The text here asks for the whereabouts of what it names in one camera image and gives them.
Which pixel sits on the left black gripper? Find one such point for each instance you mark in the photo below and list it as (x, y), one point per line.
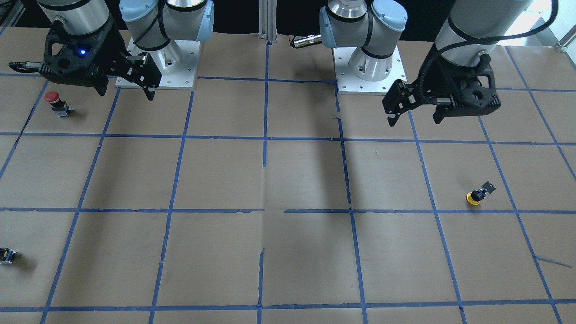
(433, 83)

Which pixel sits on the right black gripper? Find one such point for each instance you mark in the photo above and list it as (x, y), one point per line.
(115, 50)

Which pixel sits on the yellow push button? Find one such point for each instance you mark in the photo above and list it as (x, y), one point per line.
(476, 196)

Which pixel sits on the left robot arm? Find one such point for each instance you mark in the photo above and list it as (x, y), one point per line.
(473, 27)

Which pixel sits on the red push button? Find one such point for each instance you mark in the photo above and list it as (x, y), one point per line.
(58, 106)

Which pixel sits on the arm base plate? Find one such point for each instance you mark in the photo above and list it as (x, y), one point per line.
(177, 61)
(359, 74)

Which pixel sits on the aluminium frame post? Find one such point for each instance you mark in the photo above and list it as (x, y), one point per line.
(267, 20)

